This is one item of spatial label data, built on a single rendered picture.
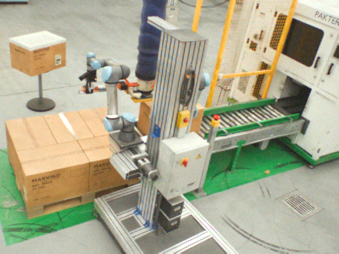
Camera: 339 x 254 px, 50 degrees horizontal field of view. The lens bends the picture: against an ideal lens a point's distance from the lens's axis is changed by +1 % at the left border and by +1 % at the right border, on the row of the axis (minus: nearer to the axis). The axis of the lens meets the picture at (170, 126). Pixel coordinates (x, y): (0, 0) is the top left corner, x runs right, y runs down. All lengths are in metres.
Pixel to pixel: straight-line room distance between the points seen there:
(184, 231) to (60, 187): 1.28
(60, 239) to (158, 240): 0.93
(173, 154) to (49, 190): 1.46
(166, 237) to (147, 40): 1.83
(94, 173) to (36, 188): 0.56
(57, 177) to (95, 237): 0.68
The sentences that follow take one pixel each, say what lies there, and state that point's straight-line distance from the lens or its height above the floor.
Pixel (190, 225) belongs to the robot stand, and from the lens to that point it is 3.65.
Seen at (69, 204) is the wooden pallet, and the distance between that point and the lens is 4.00.
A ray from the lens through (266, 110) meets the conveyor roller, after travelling 5.32.
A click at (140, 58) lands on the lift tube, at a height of 1.52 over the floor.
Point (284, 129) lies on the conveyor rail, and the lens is 5.03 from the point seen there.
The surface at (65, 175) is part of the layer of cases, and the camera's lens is 3.69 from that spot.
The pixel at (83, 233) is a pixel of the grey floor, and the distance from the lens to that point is 3.75.
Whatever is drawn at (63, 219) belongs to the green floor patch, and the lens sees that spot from 3.89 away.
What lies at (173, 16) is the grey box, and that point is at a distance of 4.69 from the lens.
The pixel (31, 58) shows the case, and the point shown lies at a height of 0.87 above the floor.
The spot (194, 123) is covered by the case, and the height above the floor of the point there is 0.77.
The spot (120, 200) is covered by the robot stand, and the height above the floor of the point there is 0.21.
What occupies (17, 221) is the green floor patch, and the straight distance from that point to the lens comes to 3.92.
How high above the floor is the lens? 2.80
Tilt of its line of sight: 31 degrees down
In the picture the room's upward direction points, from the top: 10 degrees clockwise
